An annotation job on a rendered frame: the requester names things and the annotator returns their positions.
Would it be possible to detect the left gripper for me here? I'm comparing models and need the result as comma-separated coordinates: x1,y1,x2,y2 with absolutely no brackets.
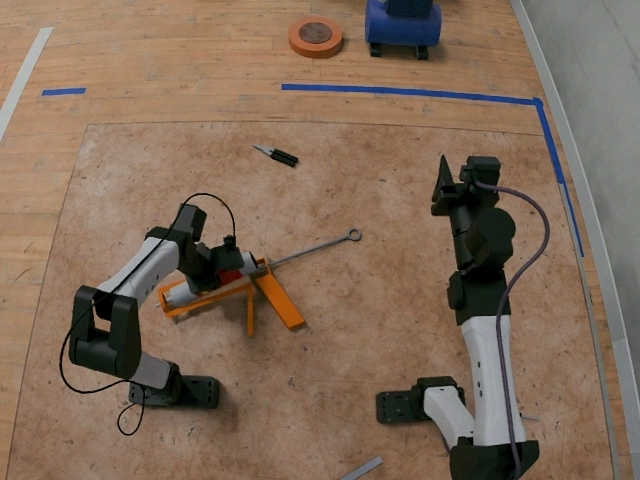
181,235,240,295

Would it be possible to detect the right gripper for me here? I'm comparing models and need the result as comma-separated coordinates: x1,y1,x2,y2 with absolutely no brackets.
431,155,500,239

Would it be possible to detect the grey flat bar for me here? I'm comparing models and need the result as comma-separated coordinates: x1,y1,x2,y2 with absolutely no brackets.
338,455,384,480

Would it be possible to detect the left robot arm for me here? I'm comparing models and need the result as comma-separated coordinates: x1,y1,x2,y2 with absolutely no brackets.
68,204,216,408

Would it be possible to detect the red and grey cylinder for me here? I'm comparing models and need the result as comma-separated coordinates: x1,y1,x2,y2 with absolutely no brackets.
164,251,258,307

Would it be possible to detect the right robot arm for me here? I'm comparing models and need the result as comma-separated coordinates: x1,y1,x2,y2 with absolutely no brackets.
378,207,540,480

